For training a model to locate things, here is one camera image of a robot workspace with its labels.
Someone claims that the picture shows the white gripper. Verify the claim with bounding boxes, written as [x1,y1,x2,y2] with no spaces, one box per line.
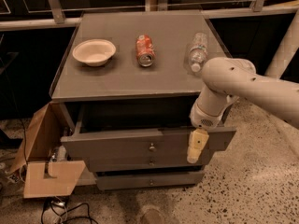
[187,103,222,163]

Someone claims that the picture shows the grey top drawer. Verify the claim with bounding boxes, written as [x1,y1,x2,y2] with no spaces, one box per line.
[60,104,237,164]

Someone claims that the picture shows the grey drawer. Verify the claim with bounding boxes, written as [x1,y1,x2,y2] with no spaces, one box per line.
[96,171,205,190]
[85,155,211,173]
[60,104,237,164]

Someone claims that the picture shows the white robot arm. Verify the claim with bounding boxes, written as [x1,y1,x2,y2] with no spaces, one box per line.
[187,57,299,163]

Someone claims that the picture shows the grey drawer cabinet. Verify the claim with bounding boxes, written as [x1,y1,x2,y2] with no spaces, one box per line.
[51,11,235,185]

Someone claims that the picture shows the grey bottom drawer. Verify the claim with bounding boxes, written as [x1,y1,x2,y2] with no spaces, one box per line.
[96,171,205,190]

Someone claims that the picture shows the grey middle drawer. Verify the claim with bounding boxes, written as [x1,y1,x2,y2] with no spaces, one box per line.
[85,155,211,173]

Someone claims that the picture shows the open cardboard box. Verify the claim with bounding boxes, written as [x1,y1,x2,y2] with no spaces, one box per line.
[10,104,85,199]

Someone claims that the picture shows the clear plastic water bottle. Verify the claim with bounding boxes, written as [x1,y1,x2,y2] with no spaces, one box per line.
[189,33,208,73]

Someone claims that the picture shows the orange soda can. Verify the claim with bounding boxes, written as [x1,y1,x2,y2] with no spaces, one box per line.
[135,35,155,67]

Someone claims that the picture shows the white paper bowl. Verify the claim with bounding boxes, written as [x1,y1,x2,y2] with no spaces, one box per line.
[72,39,116,67]

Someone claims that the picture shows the items inside cardboard box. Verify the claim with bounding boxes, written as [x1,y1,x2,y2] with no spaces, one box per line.
[49,136,68,162]

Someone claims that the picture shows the metal window railing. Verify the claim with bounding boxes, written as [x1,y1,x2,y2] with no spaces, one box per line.
[0,0,298,31]

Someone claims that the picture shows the black floor cable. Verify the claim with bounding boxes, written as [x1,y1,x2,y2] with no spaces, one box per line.
[40,196,100,224]

